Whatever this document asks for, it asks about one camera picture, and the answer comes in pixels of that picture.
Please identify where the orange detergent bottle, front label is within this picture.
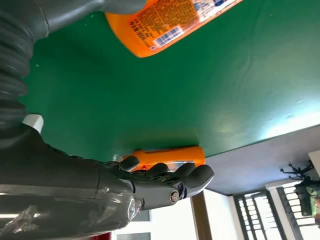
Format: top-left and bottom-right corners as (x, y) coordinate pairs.
(122, 146), (207, 173)

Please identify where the black window grille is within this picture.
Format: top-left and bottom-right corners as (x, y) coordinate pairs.
(232, 180), (320, 240)

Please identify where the brown wooden post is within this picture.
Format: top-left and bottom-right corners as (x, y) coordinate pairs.
(190, 191), (214, 240)

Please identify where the black office chair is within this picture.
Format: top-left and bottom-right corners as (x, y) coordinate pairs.
(279, 160), (320, 218)

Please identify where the white tube bottle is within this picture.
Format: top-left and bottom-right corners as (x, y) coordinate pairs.
(22, 113), (45, 134)

